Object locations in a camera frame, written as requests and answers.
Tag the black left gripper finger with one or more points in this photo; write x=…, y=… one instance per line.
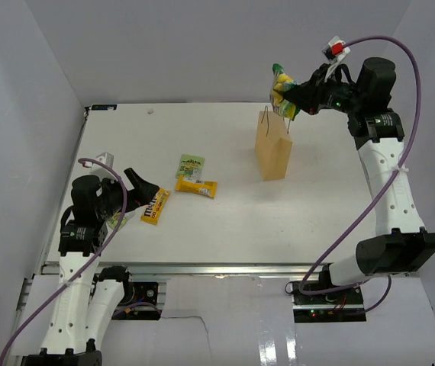
x=143, y=193
x=133, y=177

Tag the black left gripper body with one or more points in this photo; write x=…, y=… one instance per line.
x=114, y=195

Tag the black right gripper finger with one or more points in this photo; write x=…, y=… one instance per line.
x=293, y=87
x=302, y=102

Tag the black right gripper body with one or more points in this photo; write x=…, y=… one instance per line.
x=332, y=94

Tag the green yellow chip bag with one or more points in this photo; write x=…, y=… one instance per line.
x=280, y=106

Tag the brown paper bag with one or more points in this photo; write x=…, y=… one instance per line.
x=273, y=145

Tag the yellow snack bar wrapper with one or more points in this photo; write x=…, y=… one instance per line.
x=203, y=188

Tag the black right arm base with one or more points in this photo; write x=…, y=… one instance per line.
x=339, y=307

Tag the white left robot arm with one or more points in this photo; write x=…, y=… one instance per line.
x=87, y=301

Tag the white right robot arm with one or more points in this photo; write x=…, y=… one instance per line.
x=402, y=244

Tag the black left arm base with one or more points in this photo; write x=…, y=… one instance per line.
x=134, y=291

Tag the yellow m&m's candy bag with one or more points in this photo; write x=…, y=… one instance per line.
x=152, y=213

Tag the green snack packet left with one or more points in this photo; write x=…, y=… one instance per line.
x=118, y=220

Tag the green snack packet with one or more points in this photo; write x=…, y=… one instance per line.
x=190, y=167
x=118, y=220

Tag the green snack packet centre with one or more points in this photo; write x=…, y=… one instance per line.
x=190, y=167

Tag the left blue table label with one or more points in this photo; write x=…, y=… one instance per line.
x=103, y=107

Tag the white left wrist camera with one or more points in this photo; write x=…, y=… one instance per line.
x=98, y=163

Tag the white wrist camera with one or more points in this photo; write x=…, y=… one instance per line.
x=98, y=163
x=335, y=51

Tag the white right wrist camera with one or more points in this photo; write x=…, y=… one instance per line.
x=335, y=51

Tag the aluminium front rail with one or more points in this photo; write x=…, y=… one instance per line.
x=274, y=269

